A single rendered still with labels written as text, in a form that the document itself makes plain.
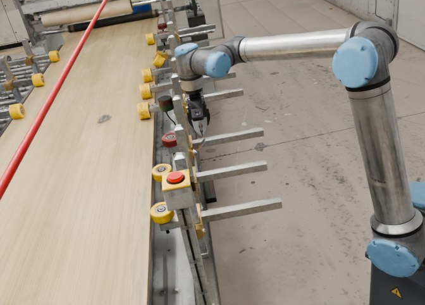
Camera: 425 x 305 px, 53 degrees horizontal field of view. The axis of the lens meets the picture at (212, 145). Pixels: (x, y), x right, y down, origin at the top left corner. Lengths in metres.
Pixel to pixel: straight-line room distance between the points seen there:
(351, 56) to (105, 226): 0.94
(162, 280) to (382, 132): 0.93
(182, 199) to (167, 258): 0.70
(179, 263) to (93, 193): 0.42
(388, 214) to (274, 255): 1.26
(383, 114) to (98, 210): 1.00
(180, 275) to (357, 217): 1.41
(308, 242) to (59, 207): 1.47
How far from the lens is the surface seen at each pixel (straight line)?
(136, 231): 1.44
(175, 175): 1.05
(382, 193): 1.32
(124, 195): 1.63
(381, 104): 1.20
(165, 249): 1.76
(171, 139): 1.88
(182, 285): 1.62
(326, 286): 2.37
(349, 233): 2.65
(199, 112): 1.61
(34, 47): 4.27
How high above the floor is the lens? 1.81
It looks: 31 degrees down
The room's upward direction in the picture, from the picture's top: 10 degrees counter-clockwise
